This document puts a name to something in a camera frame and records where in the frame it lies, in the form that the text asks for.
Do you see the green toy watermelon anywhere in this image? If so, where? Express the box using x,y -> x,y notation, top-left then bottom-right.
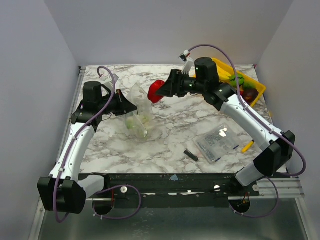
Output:
229,73 -> 245,88

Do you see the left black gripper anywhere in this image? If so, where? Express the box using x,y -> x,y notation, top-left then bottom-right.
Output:
98,89 -> 138,116

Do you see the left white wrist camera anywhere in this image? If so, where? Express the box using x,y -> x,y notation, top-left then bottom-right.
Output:
100,74 -> 119,88

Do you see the yellow toy banana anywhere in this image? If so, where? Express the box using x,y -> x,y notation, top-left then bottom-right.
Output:
216,65 -> 232,82

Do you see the white toy cauliflower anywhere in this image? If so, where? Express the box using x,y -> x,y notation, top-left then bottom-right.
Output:
124,114 -> 151,140

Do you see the black comb-like part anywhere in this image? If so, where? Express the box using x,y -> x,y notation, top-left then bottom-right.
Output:
183,149 -> 199,162

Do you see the green yellow toy mango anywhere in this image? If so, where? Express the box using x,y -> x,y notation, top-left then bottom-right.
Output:
242,80 -> 256,91

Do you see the aluminium extrusion rail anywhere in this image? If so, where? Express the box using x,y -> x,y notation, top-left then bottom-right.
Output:
257,178 -> 305,199

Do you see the clear zip top bag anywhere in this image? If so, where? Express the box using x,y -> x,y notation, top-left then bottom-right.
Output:
124,83 -> 155,142

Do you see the dark purple toy fruit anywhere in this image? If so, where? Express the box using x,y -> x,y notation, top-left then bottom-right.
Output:
242,88 -> 259,103

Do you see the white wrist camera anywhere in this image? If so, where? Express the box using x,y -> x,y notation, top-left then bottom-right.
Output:
179,50 -> 194,75
100,74 -> 119,88

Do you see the clear bag of screws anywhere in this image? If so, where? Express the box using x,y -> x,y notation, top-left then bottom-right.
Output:
194,124 -> 240,164

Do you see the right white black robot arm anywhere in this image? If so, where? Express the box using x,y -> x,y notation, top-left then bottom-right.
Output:
155,57 -> 296,196

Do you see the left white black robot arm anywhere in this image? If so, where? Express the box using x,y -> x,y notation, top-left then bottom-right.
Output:
37,81 -> 138,214

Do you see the yellow plastic bin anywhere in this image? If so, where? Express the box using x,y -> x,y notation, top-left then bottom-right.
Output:
192,57 -> 267,107

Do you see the small yellow object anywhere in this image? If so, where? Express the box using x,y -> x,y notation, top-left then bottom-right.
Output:
241,140 -> 255,153

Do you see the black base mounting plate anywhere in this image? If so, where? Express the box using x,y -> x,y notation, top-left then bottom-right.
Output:
90,173 -> 260,209

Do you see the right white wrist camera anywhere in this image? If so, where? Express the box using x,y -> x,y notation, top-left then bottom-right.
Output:
179,50 -> 194,75

